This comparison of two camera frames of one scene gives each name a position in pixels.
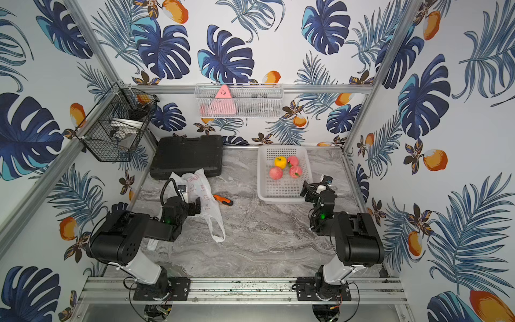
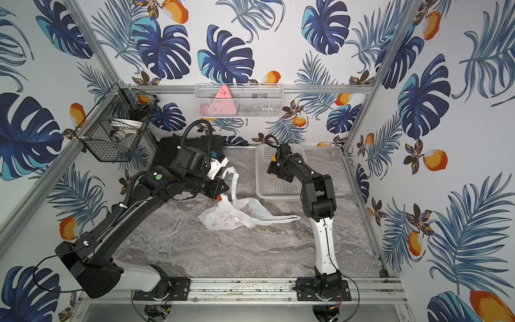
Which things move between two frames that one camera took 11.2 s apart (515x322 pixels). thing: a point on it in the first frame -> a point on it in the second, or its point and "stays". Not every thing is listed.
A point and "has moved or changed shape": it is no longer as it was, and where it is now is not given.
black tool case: (185, 155) stays
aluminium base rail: (119, 290) stays
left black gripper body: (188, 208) -> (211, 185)
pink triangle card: (222, 107) stays
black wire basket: (112, 131) stays
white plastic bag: (196, 186) has moved or changed shape
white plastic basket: (288, 189) stays
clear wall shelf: (245, 100) stays
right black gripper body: (312, 197) -> (275, 169)
